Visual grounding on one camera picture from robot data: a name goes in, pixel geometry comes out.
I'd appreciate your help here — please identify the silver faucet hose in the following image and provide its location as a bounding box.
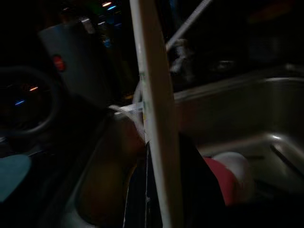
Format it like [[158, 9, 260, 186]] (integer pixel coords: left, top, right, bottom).
[[165, 0, 212, 51]]

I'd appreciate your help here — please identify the grey appliance with red button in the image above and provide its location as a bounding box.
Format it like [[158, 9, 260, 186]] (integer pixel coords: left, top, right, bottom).
[[37, 20, 113, 105]]

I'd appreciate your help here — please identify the black round pan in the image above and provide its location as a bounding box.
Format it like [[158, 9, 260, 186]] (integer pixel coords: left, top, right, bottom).
[[0, 66, 63, 139]]

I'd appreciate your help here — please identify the steel kitchen sink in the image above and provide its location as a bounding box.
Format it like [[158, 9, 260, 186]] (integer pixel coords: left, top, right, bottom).
[[172, 64, 304, 207]]

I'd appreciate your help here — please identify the cream board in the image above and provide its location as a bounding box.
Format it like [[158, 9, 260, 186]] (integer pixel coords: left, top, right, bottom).
[[129, 0, 185, 228]]

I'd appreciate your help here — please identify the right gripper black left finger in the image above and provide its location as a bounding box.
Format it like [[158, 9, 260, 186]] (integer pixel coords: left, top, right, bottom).
[[123, 142, 164, 228]]

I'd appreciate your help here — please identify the blue round plate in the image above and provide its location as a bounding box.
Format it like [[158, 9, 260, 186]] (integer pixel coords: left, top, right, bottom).
[[0, 153, 33, 203]]

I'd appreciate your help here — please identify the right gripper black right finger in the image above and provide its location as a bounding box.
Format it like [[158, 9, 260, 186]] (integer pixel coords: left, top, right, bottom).
[[178, 134, 228, 228]]

